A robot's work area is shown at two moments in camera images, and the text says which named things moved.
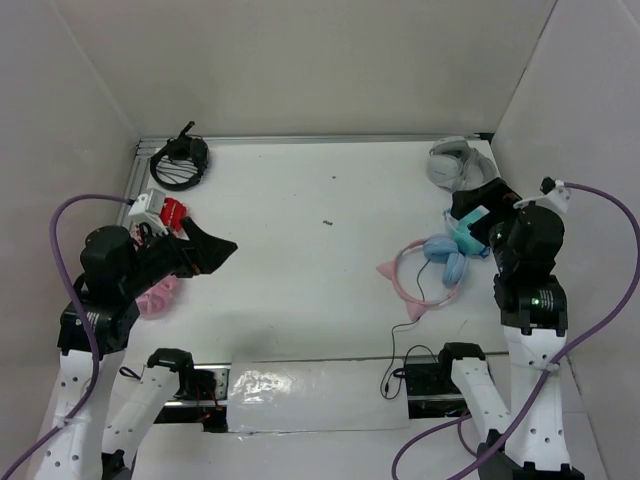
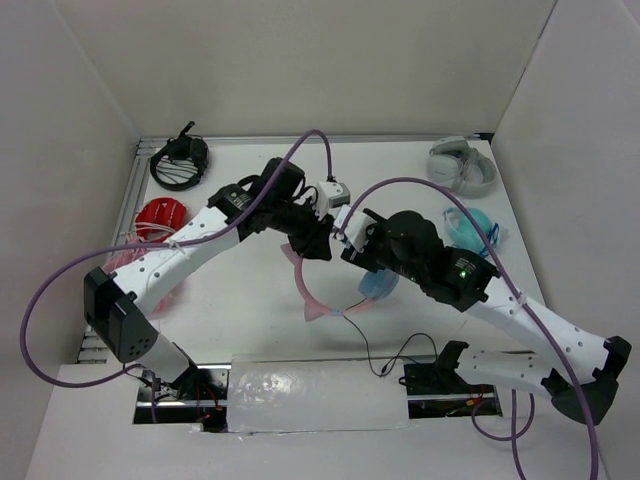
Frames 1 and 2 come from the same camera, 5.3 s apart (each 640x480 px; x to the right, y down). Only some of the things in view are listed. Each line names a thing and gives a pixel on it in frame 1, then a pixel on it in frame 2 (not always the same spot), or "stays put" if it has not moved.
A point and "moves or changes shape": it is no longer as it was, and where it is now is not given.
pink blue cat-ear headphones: [445, 255] moves or changes shape
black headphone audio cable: [418, 346] -> [367, 346]
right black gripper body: [499, 197] -> [378, 251]
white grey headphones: [455, 164] stays put
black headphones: [181, 161] stays put
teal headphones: [461, 233] stays put
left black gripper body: [157, 260] -> [304, 227]
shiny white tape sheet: [314, 396] stays put
